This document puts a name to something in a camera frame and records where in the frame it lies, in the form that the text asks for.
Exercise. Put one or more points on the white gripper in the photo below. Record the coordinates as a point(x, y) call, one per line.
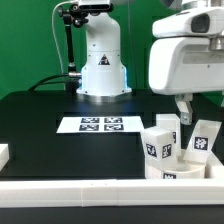
point(188, 56)

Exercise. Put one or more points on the white round stool seat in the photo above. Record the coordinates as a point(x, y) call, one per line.
point(177, 169)

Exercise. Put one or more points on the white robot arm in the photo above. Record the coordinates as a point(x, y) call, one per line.
point(103, 76)

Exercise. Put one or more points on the white U-shaped obstacle fence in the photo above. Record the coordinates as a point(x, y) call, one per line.
point(111, 192)

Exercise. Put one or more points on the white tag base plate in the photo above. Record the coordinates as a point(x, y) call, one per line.
point(108, 124)

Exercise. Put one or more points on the black camera on mount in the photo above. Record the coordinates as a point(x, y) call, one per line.
point(95, 6)

